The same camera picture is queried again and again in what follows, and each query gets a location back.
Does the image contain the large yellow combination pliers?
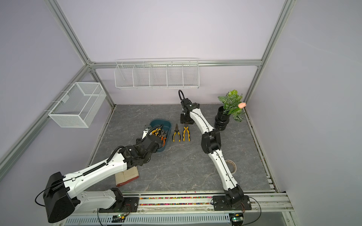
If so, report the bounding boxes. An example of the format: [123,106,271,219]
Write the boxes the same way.
[183,123,190,142]

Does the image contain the yellow needle nose pliers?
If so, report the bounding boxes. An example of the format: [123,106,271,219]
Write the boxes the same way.
[173,123,181,142]

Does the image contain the teal plastic storage box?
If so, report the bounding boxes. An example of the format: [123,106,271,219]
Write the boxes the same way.
[150,119,172,153]

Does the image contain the yellow black combination pliers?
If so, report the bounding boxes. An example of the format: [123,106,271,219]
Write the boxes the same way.
[151,127,162,137]

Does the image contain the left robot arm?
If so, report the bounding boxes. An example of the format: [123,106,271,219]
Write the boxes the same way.
[41,135,163,223]

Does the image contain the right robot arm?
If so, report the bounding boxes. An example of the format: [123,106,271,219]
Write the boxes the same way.
[181,98,245,208]

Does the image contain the orange combination pliers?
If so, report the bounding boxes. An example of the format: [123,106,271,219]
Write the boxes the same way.
[160,132,166,147]

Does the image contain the beige work glove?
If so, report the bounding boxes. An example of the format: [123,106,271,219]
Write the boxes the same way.
[115,166,139,187]

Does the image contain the black plant pot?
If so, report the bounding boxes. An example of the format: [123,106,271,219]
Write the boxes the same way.
[214,106,230,131]

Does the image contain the green artificial plant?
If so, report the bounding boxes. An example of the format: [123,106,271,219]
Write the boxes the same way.
[218,89,244,122]

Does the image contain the pink tulip flower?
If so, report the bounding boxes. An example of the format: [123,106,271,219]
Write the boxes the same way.
[238,102,247,109]

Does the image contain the white tape roll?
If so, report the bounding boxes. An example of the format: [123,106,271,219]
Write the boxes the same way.
[225,160,237,175]

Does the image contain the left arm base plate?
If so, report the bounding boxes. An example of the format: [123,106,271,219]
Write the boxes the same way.
[99,197,140,213]

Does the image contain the white wire wall shelf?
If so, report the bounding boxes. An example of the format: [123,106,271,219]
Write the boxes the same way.
[114,58,200,89]

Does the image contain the white wire basket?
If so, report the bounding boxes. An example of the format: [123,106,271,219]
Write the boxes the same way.
[48,82,106,128]

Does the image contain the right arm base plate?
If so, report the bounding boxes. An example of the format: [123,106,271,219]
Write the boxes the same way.
[211,195,252,211]

